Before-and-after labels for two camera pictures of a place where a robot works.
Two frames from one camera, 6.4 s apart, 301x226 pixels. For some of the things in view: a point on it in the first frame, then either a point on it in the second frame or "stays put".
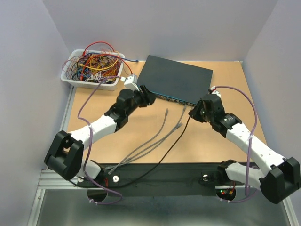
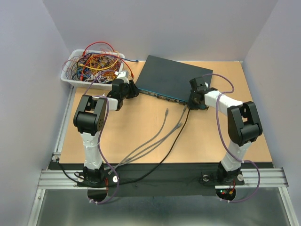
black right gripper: [194, 112] -> [191, 104]
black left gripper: [148, 98] -> [134, 91]
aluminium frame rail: [49, 180] stays put
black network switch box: [183, 83] stays put
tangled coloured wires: [99, 62] stays put
